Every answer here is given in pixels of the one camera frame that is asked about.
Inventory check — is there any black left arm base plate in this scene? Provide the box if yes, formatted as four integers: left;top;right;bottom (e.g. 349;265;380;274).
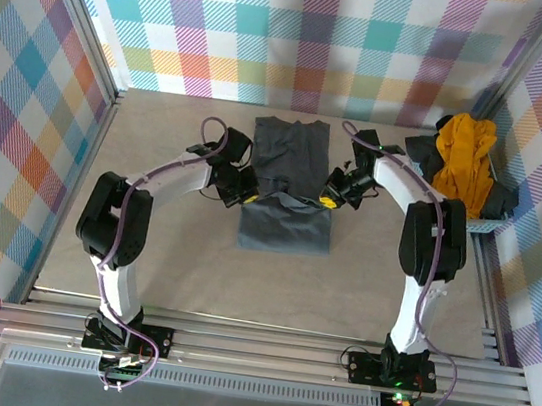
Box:
80;313;178;363

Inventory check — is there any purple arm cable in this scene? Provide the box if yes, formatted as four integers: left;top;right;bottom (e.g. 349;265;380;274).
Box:
301;119;493;406
77;103;237;405

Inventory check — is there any grey t-shirt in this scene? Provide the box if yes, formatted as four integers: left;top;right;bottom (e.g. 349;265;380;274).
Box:
233;112;349;262

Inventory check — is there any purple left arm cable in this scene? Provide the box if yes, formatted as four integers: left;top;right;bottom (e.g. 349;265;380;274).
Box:
77;103;237;405

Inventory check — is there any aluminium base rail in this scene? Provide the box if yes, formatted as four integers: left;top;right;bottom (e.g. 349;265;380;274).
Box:
0;281;539;406

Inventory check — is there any yellow t-shirt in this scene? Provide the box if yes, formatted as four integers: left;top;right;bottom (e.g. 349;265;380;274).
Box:
424;110;503;222

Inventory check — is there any light blue plastic basket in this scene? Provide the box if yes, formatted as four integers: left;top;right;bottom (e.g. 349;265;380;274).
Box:
397;144;524;242

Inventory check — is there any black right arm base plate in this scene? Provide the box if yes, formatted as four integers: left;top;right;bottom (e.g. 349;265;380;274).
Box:
343;346;443;396

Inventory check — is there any aluminium frame post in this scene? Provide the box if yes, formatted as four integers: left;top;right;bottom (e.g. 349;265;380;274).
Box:
13;0;140;108
470;0;542;147

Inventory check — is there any vented metal strip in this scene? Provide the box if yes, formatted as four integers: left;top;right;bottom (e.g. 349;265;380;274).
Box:
4;345;387;406

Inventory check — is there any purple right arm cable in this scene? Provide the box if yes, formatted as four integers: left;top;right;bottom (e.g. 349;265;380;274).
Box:
301;119;493;406

